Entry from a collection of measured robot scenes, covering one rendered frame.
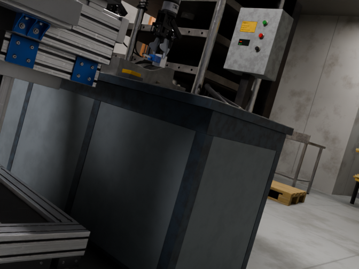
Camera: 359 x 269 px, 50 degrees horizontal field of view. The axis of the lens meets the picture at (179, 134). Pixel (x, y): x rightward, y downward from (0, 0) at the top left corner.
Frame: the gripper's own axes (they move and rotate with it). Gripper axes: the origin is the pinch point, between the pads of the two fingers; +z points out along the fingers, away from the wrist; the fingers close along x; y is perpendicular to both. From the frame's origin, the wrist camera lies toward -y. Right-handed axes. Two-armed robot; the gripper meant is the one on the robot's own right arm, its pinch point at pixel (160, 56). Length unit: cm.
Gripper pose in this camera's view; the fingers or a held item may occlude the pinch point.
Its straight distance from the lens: 186.3
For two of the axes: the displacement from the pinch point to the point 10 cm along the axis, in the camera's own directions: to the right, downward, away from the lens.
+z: -2.8, 9.6, 0.5
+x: 7.3, 2.4, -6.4
